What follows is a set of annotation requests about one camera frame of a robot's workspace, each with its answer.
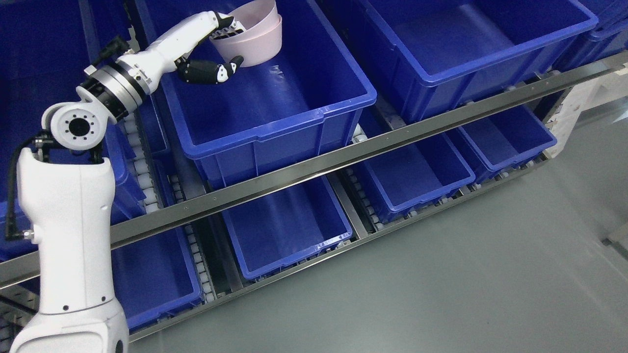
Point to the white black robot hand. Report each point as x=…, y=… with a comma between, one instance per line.
x=170, y=52

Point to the pink bowl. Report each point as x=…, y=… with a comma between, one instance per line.
x=257, y=49
x=261, y=23

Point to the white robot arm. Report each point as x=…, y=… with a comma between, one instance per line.
x=60, y=194

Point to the blue bin middle shelf left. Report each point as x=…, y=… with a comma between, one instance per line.
x=45, y=45

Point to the blue bin shelf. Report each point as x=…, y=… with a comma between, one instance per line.
x=429, y=56
x=45, y=45
x=304, y=102

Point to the blue bin middle shelf centre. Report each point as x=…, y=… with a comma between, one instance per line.
x=304, y=102

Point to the blue bin middle shelf right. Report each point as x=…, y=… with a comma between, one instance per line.
x=429, y=56

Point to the blue bin lower centre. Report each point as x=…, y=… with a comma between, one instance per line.
x=282, y=229

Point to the blue bin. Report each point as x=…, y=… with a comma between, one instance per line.
x=155, y=278
x=409, y=178
x=502, y=141
x=282, y=229

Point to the blue bin lower left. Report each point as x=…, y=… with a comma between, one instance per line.
x=155, y=278

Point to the blue bin lower far right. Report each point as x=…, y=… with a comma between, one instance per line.
x=502, y=141

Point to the steel shelf rail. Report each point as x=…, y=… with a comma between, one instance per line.
x=199, y=207

